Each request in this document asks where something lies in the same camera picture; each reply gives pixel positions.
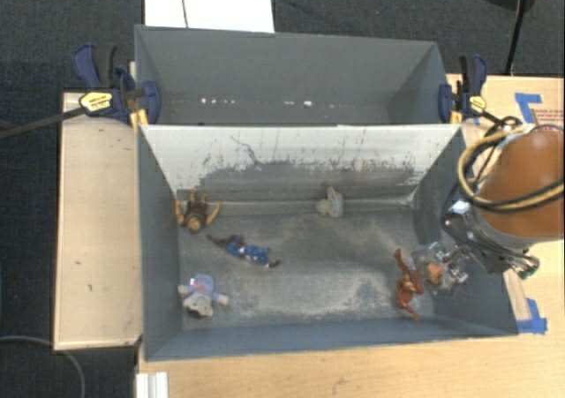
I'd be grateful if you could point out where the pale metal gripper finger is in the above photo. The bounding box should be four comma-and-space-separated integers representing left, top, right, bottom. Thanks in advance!
412, 242, 460, 266
433, 261, 470, 295

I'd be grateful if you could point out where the small tan toy figure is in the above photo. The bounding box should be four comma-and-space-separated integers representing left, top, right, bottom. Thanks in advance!
425, 261, 448, 288

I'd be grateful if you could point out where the red toy figure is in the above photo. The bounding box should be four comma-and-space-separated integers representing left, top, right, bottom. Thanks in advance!
392, 247, 426, 325

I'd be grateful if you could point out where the pale clear toy figure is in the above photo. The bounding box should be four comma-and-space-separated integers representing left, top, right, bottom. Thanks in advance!
314, 185, 345, 219

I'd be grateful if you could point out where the grey metal bin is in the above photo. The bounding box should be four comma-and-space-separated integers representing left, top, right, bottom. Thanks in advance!
133, 24, 520, 363

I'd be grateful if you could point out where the pale blue and white toy figure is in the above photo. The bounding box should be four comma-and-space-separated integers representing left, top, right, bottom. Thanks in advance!
177, 273, 230, 320

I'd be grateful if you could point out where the brown toy figure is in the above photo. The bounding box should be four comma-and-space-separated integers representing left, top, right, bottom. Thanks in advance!
174, 191, 222, 235

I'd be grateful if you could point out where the pale wood flat board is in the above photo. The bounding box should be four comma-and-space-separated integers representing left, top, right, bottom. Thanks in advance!
53, 91, 144, 351

